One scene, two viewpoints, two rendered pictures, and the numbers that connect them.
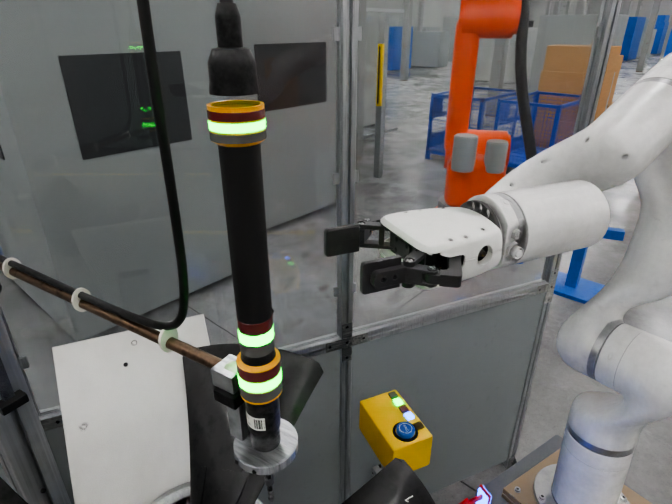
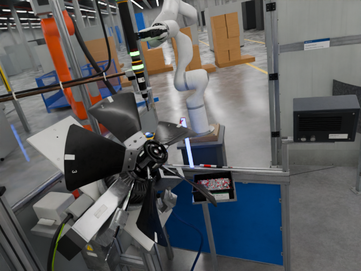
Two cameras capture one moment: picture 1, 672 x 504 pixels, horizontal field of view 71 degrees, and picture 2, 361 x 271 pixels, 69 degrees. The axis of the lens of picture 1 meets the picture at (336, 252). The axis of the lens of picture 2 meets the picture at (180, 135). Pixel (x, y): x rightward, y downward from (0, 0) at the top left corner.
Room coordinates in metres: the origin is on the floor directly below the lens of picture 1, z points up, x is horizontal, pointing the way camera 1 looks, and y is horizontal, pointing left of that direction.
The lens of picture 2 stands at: (-0.53, 0.70, 1.69)
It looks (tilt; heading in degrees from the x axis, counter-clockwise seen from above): 23 degrees down; 319
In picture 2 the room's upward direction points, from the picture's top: 11 degrees counter-clockwise
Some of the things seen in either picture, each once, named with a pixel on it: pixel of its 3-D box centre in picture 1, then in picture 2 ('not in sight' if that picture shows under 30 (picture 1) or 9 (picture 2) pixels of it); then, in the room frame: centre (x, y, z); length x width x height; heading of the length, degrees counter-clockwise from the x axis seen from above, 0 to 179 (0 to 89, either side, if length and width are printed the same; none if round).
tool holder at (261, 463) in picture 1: (256, 411); (138, 80); (0.37, 0.09, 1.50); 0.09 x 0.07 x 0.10; 59
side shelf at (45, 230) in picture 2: not in sight; (73, 211); (0.82, 0.40, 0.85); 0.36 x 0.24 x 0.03; 114
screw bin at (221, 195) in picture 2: not in sight; (213, 186); (0.29, -0.17, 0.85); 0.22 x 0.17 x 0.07; 38
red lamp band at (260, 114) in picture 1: (236, 112); not in sight; (0.37, 0.08, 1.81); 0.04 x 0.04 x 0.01
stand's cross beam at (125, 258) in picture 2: not in sight; (135, 261); (0.52, 0.29, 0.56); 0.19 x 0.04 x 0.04; 24
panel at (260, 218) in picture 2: not in sight; (216, 220); (0.42, -0.29, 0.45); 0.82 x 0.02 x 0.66; 24
